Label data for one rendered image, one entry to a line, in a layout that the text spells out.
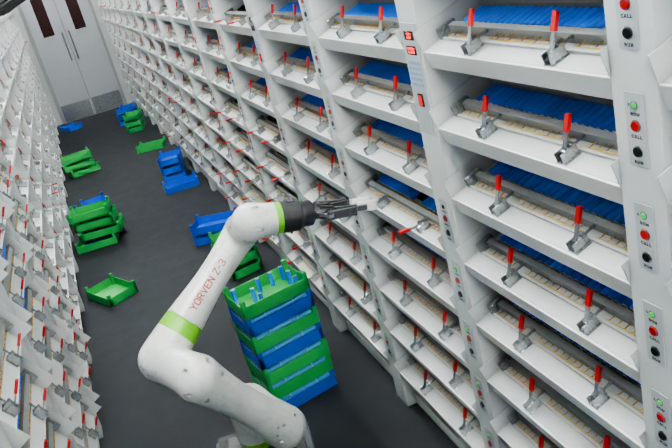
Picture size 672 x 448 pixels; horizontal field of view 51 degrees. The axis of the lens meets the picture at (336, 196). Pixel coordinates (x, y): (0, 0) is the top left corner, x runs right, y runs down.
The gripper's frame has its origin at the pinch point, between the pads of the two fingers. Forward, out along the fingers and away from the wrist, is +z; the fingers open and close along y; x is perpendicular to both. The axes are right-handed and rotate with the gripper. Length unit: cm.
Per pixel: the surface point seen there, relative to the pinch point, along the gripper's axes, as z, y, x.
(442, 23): 6, -35, -53
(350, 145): 9.7, 32.2, -10.6
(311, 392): 2, 67, 102
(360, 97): 6.4, 14.8, -29.4
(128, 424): -71, 106, 121
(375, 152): 11.2, 15.2, -11.4
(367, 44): 0.8, -3.9, -46.7
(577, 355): 23, -68, 21
